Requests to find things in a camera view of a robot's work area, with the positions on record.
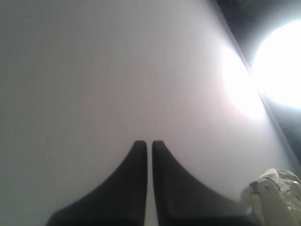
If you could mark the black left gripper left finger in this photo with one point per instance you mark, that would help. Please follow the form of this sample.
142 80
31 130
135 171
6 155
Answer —
119 201

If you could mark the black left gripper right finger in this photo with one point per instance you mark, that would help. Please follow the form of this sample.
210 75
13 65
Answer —
182 200

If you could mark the crumpled white cloth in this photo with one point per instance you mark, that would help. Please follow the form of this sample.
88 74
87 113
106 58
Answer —
275 198

